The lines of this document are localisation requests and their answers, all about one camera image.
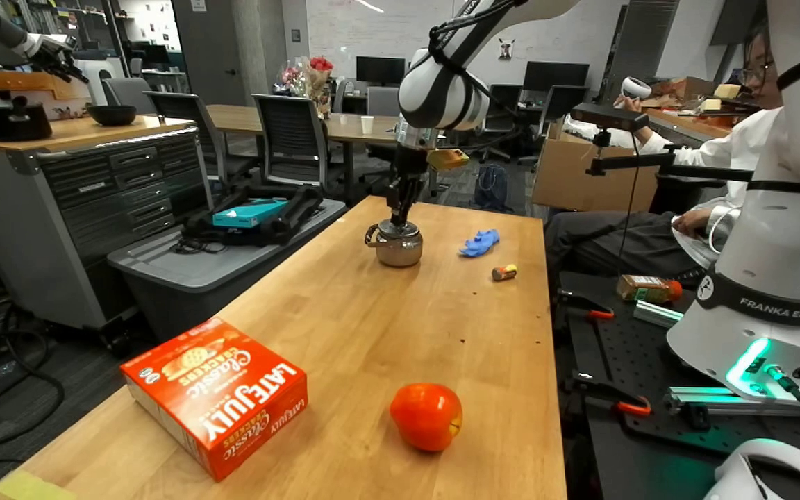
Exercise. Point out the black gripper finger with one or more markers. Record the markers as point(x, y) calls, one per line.
point(403, 198)

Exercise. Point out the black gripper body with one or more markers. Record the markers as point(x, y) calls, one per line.
point(414, 153)

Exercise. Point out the steel kettle lid black knob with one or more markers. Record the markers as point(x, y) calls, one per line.
point(412, 232)

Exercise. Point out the white handheld controller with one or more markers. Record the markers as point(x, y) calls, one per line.
point(637, 86)

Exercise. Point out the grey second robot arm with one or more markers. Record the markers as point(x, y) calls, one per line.
point(12, 32)

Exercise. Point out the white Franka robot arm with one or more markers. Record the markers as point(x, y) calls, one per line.
point(779, 232)

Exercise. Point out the steel kettle with spout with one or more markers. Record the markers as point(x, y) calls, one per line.
point(398, 251)

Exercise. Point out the operator right hand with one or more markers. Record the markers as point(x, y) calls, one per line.
point(641, 111)

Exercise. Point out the operator left hand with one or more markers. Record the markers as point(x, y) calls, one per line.
point(694, 219)

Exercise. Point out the wooden meeting table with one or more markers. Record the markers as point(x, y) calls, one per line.
point(354, 128)

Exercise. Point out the blue backpack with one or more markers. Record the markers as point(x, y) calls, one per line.
point(489, 187)

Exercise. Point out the blue crumpled cloth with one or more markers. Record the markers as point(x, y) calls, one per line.
point(479, 244)

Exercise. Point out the black desktop monitor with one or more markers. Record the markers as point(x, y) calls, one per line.
point(557, 76)
point(378, 71)

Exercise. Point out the yellow orange small can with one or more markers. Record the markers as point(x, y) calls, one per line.
point(503, 273)

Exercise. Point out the black mesh office chair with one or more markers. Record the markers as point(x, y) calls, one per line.
point(180, 115)
point(290, 133)

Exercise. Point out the flower bouquet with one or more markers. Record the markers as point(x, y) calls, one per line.
point(312, 72)

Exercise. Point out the brown cardboard box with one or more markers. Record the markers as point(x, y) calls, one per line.
point(583, 176)

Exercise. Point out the orange toy tomato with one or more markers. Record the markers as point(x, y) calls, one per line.
point(425, 418)

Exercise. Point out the grey plastic tote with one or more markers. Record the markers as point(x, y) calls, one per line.
point(194, 279)

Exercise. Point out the orange brown hand tool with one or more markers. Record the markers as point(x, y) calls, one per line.
point(644, 286)

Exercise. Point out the orange cracker box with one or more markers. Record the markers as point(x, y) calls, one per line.
point(214, 397)

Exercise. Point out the black bowl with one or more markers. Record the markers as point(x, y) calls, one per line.
point(112, 115)

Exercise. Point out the grey drawer cabinet wood top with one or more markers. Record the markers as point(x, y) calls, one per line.
point(66, 211)

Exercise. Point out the black optical breadboard table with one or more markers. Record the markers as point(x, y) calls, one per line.
point(632, 454)

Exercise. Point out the black cooking pot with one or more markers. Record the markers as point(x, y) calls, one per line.
point(12, 119)

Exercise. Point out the white curved plastic object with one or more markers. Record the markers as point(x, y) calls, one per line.
point(771, 454)

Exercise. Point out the yellow foam block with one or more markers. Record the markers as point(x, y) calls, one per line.
point(33, 486)

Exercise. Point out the yellow wrist camera mount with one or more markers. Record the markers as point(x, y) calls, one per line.
point(448, 160)

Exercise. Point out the black horizontal mount bar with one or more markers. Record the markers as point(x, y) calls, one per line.
point(666, 171)

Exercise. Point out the aluminium extrusion rail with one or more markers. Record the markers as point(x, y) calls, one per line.
point(655, 312)
point(707, 397)

